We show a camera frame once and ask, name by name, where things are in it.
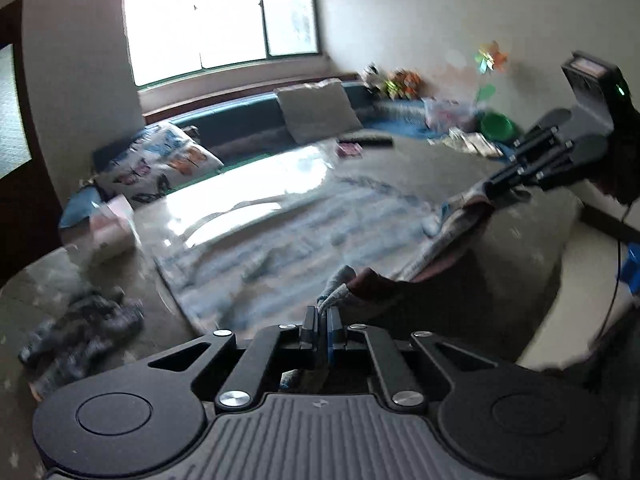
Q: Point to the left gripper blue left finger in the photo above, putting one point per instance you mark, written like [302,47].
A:
[308,331]

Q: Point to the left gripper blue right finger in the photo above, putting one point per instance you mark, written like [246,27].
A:
[332,330]

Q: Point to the blue striped towel garment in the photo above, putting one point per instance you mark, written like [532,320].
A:
[303,254]

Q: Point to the green plastic basin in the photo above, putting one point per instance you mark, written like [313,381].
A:
[496,127]

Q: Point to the colourful paper pinwheel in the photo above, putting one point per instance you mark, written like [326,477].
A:
[490,59]

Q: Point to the clear plastic storage box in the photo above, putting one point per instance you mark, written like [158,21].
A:
[441,115]

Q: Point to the pink hair band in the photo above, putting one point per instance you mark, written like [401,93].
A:
[348,150]

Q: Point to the orange plush toy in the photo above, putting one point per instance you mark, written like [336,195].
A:
[411,85]

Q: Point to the black remote control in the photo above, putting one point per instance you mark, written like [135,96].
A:
[368,141]

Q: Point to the brown plush toy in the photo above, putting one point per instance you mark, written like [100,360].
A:
[394,86]

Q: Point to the dark blue knitted cloth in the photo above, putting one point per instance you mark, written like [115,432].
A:
[67,349]

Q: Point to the blue sofa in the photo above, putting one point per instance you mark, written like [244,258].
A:
[242,129]

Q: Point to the white tissue box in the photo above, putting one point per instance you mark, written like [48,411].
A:
[112,230]

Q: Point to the beige square cushion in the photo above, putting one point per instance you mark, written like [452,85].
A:
[314,112]

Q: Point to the black white plush toy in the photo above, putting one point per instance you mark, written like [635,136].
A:
[374,81]

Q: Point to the butterfly print pillow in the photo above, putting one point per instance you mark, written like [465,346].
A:
[158,162]

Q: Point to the dark wooden door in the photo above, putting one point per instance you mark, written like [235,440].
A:
[29,207]

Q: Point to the green framed window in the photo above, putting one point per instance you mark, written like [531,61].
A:
[168,39]

